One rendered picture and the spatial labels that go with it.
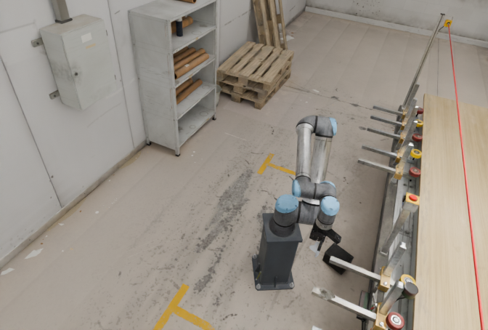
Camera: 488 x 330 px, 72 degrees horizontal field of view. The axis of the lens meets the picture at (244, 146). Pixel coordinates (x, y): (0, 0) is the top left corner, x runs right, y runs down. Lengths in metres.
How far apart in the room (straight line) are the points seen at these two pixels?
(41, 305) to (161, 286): 0.86
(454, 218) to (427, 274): 0.55
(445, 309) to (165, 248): 2.10
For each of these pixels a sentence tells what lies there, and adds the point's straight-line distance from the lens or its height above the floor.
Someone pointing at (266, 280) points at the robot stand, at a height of 0.08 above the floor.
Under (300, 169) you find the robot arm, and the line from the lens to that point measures 1.92.
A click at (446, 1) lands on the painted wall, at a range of 9.01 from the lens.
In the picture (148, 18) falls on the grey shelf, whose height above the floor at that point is 1.52.
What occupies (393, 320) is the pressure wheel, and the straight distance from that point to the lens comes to 2.01.
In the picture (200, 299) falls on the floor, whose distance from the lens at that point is 2.87.
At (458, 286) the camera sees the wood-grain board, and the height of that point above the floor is 0.90.
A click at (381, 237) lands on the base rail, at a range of 2.56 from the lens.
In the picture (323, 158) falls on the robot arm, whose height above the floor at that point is 1.16.
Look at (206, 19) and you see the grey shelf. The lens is 4.05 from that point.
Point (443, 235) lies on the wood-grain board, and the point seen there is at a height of 0.90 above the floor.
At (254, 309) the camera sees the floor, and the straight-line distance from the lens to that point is 2.85.
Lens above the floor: 2.55
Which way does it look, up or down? 38 degrees down
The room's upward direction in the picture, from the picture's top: 5 degrees clockwise
